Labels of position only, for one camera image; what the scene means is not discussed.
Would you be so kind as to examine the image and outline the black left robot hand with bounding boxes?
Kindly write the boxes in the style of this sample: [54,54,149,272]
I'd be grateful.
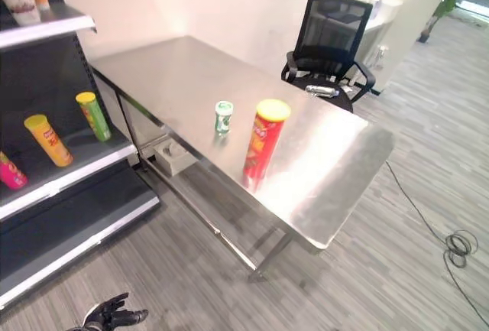
[82,292,149,327]

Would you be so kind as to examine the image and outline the black store shelf unit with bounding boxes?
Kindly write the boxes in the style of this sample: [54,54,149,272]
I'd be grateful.
[0,0,160,311]

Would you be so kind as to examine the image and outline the grey box under table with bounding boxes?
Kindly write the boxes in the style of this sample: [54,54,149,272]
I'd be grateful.
[153,140,199,177]

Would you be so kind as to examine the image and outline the pink chips can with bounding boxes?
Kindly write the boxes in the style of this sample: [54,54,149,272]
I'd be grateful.
[0,151,29,190]

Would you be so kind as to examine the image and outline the green chips can yellow lid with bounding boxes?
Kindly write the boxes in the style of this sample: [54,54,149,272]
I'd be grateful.
[75,91,112,142]

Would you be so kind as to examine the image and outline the small green white bottle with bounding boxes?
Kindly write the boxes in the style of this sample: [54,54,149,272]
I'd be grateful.
[214,101,235,134]

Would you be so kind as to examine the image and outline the red chips can yellow lid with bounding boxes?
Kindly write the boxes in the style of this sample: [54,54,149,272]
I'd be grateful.
[242,99,292,190]

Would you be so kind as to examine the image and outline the stainless steel table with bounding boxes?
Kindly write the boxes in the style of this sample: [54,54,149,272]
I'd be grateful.
[89,35,396,282]

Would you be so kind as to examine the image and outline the clear plastic bottle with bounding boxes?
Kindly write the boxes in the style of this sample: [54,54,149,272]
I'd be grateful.
[305,83,341,99]

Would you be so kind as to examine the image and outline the black mesh office chair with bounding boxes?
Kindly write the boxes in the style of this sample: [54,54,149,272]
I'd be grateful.
[280,0,377,114]

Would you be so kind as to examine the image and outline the white desk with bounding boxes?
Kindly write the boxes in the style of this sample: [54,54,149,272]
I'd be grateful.
[345,0,404,80]

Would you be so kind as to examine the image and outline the black floor cable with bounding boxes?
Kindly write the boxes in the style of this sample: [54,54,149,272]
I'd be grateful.
[384,159,489,328]

